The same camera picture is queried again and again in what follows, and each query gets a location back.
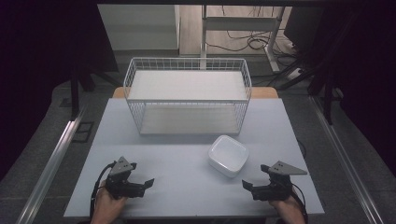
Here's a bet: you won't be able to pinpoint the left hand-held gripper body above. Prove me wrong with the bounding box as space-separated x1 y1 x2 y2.
105 156 147 201

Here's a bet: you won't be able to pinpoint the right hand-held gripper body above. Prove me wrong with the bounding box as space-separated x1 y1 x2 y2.
250 160 308 202

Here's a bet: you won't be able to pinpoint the white square bowl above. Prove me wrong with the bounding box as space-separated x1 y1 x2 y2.
207 134 250 179

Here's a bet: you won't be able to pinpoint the white wire shelf rack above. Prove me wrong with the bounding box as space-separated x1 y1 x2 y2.
122 56 252 136

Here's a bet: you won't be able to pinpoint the person's left hand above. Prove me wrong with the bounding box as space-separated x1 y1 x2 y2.
92 180 129 220

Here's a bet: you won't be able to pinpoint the person's right hand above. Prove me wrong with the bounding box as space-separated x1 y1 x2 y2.
268 193 304 220

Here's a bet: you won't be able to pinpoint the wooden table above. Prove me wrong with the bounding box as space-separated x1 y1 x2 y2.
111 86 279 100

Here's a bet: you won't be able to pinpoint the black stand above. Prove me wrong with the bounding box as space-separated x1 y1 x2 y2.
276 12 356 126
69 61 123 121

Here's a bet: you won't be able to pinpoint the white power strip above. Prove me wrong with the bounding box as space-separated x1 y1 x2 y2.
287 67 304 81

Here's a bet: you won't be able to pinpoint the dark curtain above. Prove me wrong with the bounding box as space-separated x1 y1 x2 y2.
311 0 396 178
0 0 120 183

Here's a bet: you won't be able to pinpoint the white cabinet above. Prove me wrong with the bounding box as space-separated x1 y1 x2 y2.
97 4 181 51

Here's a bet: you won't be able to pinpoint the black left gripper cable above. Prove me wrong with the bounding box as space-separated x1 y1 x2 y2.
89 160 118 219

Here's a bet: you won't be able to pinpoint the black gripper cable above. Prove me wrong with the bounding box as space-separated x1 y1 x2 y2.
290 182 309 224
89 160 118 219

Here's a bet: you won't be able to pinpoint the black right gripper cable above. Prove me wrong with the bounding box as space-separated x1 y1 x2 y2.
290 182 309 224

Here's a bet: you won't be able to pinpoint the black floor socket frame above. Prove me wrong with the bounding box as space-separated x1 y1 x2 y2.
72 120 95 144

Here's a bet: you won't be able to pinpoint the metal floor rail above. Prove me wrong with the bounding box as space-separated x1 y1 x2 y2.
308 94 386 224
14 105 88 224

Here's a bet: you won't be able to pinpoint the black floor cables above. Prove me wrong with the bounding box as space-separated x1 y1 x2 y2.
206 5 297 59

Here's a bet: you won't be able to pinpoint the white metal desk frame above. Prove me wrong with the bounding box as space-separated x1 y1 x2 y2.
200 5 286 74

